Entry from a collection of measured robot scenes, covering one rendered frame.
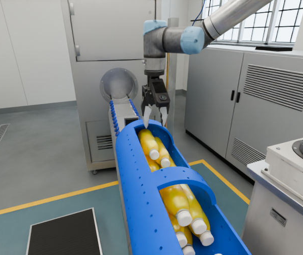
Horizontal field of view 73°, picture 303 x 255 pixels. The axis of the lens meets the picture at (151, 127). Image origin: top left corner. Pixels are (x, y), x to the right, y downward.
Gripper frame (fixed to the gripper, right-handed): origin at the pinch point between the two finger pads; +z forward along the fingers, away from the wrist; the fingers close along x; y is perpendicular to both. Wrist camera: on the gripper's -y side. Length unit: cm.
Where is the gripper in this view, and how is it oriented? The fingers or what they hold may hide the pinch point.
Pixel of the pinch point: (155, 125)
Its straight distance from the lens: 77.4
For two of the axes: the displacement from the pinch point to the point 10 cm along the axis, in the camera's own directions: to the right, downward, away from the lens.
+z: -0.1, 9.1, 4.1
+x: -9.7, 0.9, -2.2
